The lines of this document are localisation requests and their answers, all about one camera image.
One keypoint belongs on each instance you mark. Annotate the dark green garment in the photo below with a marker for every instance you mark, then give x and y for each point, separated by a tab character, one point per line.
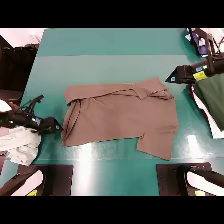
213	96

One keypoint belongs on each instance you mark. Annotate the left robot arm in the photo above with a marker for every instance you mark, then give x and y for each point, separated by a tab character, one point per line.
13	119

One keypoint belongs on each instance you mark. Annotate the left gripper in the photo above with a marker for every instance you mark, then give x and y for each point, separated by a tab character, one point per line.
49	125

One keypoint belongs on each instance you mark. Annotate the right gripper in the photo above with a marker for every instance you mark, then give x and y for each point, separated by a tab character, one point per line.
181	74

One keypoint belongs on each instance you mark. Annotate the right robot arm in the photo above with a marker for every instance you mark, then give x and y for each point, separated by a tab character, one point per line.
213	65

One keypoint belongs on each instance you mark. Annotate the brown shirt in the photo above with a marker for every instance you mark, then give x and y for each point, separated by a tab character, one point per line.
123	115

